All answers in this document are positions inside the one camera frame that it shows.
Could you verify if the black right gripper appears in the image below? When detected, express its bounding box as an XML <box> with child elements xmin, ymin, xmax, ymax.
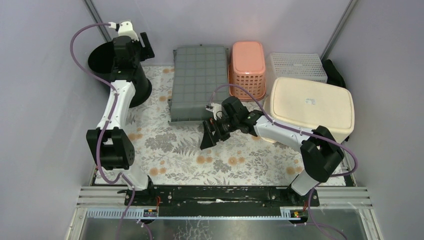
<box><xmin>200</xmin><ymin>116</ymin><xmax>239</xmax><ymax>150</ymax></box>

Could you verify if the black cylindrical bin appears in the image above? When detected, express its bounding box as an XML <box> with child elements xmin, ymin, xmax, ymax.
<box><xmin>88</xmin><ymin>41</ymin><xmax>152</xmax><ymax>108</ymax></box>

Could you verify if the grey plastic storage bin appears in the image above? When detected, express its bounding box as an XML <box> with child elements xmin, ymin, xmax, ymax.
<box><xmin>168</xmin><ymin>44</ymin><xmax>229</xmax><ymax>125</ymax></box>

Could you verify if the pink perforated plastic basket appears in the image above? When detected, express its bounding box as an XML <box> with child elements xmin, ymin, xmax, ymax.
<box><xmin>228</xmin><ymin>41</ymin><xmax>266</xmax><ymax>100</ymax></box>

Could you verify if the cream plastic laundry basket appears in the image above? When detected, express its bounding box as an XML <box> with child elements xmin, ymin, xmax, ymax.
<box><xmin>263</xmin><ymin>77</ymin><xmax>355</xmax><ymax>143</ymax></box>

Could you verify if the white perforated plastic basket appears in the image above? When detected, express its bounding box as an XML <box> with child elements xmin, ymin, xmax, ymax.
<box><xmin>265</xmin><ymin>52</ymin><xmax>328</xmax><ymax>83</ymax></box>

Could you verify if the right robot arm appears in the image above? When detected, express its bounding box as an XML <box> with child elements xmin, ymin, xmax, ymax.
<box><xmin>200</xmin><ymin>96</ymin><xmax>345</xmax><ymax>206</ymax></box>

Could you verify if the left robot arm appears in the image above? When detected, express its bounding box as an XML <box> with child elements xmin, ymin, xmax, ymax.
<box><xmin>86</xmin><ymin>32</ymin><xmax>155</xmax><ymax>206</ymax></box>

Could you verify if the floral patterned table mat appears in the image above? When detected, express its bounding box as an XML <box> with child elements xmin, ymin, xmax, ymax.
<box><xmin>124</xmin><ymin>66</ymin><xmax>304</xmax><ymax>186</ymax></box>

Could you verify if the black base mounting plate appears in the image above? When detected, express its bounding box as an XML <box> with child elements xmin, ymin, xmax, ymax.
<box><xmin>124</xmin><ymin>185</ymin><xmax>320</xmax><ymax>217</ymax></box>

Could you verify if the black crumpled cloth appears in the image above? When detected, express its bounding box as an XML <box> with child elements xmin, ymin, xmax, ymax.
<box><xmin>322</xmin><ymin>59</ymin><xmax>355</xmax><ymax>143</ymax></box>

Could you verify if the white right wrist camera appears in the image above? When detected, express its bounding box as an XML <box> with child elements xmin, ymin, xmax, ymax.
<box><xmin>205</xmin><ymin>102</ymin><xmax>224</xmax><ymax>120</ymax></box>

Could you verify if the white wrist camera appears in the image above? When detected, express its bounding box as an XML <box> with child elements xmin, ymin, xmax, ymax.
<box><xmin>116</xmin><ymin>20</ymin><xmax>140</xmax><ymax>42</ymax></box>
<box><xmin>205</xmin><ymin>102</ymin><xmax>224</xmax><ymax>120</ymax></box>

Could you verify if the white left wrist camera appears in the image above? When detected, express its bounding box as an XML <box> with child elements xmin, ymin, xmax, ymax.
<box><xmin>116</xmin><ymin>20</ymin><xmax>140</xmax><ymax>42</ymax></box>

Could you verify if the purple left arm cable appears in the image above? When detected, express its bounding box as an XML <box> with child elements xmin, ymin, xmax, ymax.
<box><xmin>69</xmin><ymin>22</ymin><xmax>137</xmax><ymax>240</ymax></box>

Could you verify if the aluminium frame rail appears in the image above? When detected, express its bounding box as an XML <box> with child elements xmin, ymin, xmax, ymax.
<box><xmin>77</xmin><ymin>186</ymin><xmax>372</xmax><ymax>221</ymax></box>

